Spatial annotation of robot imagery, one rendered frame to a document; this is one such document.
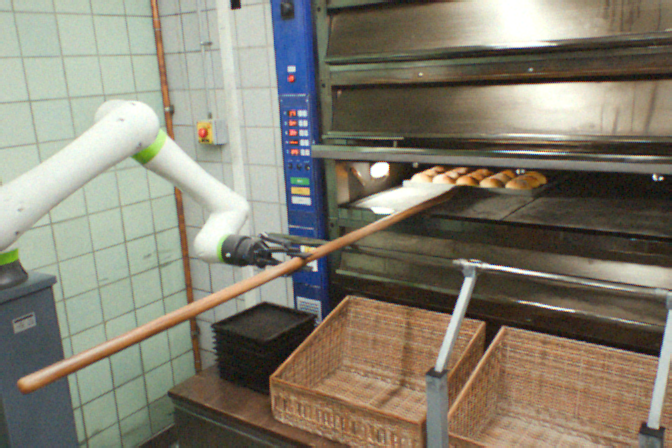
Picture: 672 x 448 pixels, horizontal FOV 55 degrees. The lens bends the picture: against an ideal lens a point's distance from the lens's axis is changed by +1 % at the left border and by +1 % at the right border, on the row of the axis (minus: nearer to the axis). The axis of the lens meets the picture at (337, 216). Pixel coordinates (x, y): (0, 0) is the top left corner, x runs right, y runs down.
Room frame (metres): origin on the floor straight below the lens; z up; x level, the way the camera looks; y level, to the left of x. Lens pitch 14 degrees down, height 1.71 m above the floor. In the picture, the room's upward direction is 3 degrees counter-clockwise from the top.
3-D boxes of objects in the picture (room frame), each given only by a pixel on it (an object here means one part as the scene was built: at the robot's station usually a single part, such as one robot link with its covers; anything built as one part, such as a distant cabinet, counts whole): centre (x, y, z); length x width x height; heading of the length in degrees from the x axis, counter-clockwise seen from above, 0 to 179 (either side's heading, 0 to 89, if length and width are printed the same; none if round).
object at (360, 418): (1.91, -0.11, 0.72); 0.56 x 0.49 x 0.28; 55
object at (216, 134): (2.64, 0.50, 1.46); 0.10 x 0.07 x 0.10; 53
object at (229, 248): (1.79, 0.29, 1.19); 0.12 x 0.06 x 0.09; 143
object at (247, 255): (1.74, 0.23, 1.19); 0.09 x 0.07 x 0.08; 53
